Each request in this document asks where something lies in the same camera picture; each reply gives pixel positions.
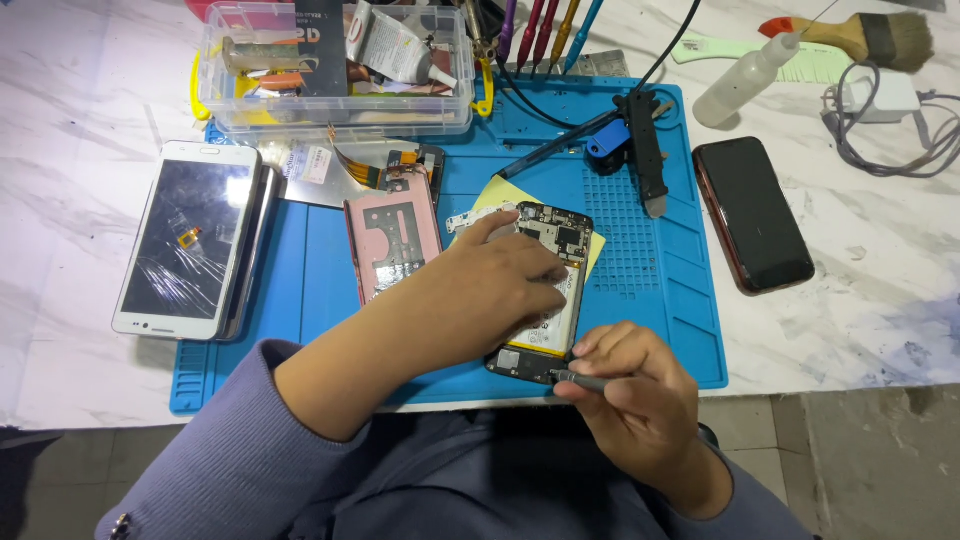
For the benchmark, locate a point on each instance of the person's right hand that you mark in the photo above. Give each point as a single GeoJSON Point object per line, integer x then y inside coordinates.
{"type": "Point", "coordinates": [634, 405]}

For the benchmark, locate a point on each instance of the person's left hand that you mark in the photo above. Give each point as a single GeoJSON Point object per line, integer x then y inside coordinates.
{"type": "Point", "coordinates": [495, 274]}

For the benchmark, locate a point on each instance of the grey precision screwdriver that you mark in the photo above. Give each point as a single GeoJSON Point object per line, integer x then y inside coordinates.
{"type": "Point", "coordinates": [581, 381]}

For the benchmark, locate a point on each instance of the yellow paper sheet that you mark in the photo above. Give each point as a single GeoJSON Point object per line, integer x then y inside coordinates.
{"type": "Point", "coordinates": [499, 196]}

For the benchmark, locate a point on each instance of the blue silicone repair mat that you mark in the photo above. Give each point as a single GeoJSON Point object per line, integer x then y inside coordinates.
{"type": "Point", "coordinates": [637, 285]}

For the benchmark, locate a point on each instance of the black phone module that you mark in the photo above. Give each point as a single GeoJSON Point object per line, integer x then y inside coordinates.
{"type": "Point", "coordinates": [416, 161]}

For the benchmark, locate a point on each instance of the silver screen panel with flex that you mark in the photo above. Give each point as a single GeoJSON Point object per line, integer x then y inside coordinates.
{"type": "Point", "coordinates": [322, 176]}

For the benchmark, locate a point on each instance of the black dark red smartphone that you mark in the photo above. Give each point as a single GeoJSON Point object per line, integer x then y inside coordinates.
{"type": "Point", "coordinates": [752, 214]}

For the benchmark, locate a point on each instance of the metal shield plate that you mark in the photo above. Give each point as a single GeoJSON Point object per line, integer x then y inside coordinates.
{"type": "Point", "coordinates": [604, 66]}

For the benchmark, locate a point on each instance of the grey smartphone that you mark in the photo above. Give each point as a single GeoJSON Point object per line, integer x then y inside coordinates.
{"type": "Point", "coordinates": [251, 255]}

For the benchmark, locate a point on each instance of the white glue tube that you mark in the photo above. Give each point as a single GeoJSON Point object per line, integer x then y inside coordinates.
{"type": "Point", "coordinates": [394, 45]}

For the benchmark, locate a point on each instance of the clear plastic storage box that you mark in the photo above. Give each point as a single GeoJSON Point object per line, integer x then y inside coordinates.
{"type": "Point", "coordinates": [330, 71]}

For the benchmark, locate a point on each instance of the black cardboard packet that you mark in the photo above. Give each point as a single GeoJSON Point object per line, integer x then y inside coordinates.
{"type": "Point", "coordinates": [321, 45]}

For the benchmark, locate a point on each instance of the white cracked smartphone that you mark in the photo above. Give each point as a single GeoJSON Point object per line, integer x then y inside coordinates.
{"type": "Point", "coordinates": [184, 240]}

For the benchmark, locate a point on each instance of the clear squeeze bottle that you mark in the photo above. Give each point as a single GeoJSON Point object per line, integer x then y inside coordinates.
{"type": "Point", "coordinates": [742, 79]}

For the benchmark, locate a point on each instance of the light green plastic comb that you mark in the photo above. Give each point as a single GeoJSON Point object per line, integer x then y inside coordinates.
{"type": "Point", "coordinates": [814, 67]}

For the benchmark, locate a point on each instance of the white charger adapter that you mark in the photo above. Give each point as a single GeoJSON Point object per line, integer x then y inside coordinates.
{"type": "Point", "coordinates": [885, 97]}

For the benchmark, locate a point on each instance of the wooden paint brush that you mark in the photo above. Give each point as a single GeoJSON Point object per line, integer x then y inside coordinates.
{"type": "Point", "coordinates": [862, 37]}

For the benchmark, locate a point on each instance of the white plastic phone bracket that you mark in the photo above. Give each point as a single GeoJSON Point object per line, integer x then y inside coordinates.
{"type": "Point", "coordinates": [472, 217]}

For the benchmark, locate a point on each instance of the pink phone back frame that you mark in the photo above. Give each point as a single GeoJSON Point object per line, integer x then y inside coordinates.
{"type": "Point", "coordinates": [394, 236]}

